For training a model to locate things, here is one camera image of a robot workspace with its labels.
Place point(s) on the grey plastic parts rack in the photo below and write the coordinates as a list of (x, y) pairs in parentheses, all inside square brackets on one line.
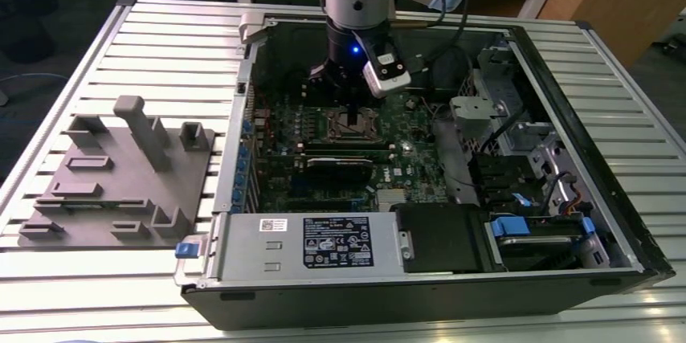
[(134, 198)]

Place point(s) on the silver power supply with label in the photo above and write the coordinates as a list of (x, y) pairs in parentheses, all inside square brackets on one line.
[(252, 250)]

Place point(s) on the perforated metal drive cage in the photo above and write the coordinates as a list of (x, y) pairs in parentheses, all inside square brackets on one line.
[(501, 86)]

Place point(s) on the silver chipset heatsink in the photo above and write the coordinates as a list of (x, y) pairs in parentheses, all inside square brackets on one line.
[(392, 200)]

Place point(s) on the blue plastic latch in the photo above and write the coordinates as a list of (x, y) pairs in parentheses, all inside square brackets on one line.
[(186, 250)]

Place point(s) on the black plastic shroud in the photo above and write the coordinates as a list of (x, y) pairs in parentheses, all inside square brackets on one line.
[(445, 238)]

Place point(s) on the silver metal disk bay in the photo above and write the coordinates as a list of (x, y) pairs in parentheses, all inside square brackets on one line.
[(552, 146)]

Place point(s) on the black PC case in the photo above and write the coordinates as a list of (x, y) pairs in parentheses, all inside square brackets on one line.
[(376, 307)]

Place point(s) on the small grey wrist camera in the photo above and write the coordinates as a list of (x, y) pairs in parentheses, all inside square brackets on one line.
[(317, 74)]

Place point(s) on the green motherboard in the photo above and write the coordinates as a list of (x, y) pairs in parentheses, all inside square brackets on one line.
[(424, 166)]

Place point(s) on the silver CPU with green edge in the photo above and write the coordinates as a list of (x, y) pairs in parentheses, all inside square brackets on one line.
[(366, 124)]

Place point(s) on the black RAM slot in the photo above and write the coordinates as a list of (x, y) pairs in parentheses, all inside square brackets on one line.
[(344, 144)]

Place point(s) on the grey metal bracket with hole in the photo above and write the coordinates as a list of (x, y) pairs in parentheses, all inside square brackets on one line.
[(475, 108)]

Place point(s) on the round silver capacitor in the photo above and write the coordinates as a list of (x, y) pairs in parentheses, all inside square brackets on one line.
[(413, 103)]

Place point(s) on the green RAM stick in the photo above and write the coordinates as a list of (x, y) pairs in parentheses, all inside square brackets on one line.
[(89, 204)]

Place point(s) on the hard disk in blue carrier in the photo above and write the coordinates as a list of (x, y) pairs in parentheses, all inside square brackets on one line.
[(512, 226)]

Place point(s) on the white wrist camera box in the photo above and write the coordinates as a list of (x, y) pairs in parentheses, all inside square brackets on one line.
[(386, 82)]

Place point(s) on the black graphics card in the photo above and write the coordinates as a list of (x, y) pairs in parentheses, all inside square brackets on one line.
[(341, 170)]

